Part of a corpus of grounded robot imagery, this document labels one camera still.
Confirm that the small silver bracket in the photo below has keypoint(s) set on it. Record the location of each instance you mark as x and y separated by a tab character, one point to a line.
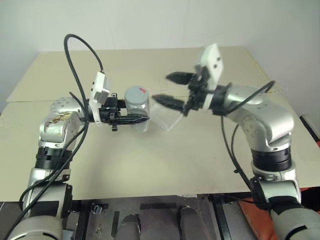
96	207

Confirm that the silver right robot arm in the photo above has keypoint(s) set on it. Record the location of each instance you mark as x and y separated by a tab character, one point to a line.
265	120

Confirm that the dark grey rounded shape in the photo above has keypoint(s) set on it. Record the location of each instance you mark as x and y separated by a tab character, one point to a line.
128	227
188	222

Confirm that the grey jar lid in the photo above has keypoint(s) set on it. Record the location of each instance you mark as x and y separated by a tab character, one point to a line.
137	97

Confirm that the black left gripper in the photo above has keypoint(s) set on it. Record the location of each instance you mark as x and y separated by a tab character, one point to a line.
108	111

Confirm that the black metal table frame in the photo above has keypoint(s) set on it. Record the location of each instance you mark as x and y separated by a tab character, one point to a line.
160	217

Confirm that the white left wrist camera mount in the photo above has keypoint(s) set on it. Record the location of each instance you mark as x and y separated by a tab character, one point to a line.
99	87

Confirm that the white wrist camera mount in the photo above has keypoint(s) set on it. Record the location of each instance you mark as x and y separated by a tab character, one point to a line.
211	61
99	87

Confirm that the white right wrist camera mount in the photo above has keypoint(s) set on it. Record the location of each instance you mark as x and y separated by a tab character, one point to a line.
211	61

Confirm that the orange red object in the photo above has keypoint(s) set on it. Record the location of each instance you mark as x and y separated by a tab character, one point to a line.
255	220

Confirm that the clear jar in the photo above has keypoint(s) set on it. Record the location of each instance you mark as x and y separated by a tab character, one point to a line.
140	117

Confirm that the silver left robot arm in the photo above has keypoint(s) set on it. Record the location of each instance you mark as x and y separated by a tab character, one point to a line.
53	125

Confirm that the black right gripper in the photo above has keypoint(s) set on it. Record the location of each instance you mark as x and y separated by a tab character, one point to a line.
198	92

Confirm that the clear plastic bag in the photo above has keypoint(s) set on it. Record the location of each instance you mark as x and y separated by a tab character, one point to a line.
163	116

